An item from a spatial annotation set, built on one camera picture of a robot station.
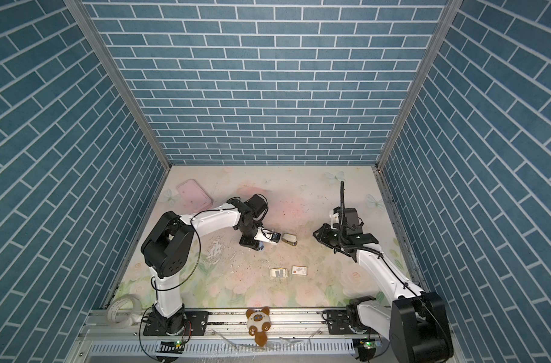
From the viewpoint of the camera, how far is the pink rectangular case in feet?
3.41

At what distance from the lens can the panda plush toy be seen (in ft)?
2.35

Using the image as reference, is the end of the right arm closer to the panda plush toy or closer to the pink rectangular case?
the panda plush toy

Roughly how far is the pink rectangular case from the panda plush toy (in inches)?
20.3
